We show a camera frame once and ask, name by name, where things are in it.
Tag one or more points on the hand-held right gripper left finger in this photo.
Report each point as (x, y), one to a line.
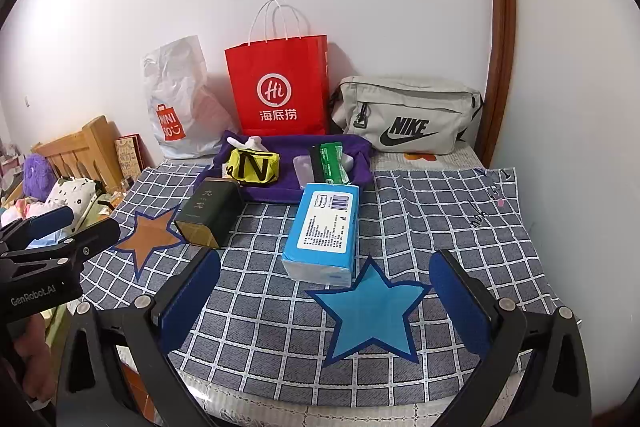
(190, 302)

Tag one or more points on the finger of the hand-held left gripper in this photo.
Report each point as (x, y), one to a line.
(45, 219)
(85, 237)

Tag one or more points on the person's left hand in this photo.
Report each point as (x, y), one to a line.
(37, 347)

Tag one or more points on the dark green tin box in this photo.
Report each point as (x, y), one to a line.
(210, 207)

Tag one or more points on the blue star marker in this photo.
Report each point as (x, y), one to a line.
(370, 312)

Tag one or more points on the white plastic shopping bag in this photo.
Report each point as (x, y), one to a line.
(175, 82)

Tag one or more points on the wooden headboard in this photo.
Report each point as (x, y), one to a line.
(85, 142)

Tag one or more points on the yellow pouch with black band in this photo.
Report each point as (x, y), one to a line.
(260, 167)

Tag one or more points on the pink cloth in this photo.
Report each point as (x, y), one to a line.
(25, 209)

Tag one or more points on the book against wall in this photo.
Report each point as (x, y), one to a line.
(127, 154)

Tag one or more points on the purple plush toy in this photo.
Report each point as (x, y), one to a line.
(40, 177)

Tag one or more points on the grey waist bag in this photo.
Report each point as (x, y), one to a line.
(410, 107)

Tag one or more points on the blue tissue pack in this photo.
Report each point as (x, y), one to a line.
(320, 232)

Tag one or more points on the wooden door frame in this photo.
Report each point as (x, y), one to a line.
(500, 37)

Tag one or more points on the white floral pillow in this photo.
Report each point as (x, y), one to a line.
(70, 194)

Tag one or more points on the green blanket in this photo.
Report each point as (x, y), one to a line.
(97, 203)

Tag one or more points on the red paper bag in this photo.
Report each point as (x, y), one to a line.
(280, 67)

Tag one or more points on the dark green packet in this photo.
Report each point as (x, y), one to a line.
(332, 162)

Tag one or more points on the purple fabric tray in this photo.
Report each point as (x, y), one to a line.
(285, 147)

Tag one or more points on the orange star marker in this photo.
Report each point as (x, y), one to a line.
(147, 237)

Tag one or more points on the grey checked cloth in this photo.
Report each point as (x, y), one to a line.
(475, 227)

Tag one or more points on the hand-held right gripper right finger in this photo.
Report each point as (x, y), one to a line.
(460, 302)

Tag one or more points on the white patterned undercloth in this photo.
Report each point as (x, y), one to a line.
(430, 157)

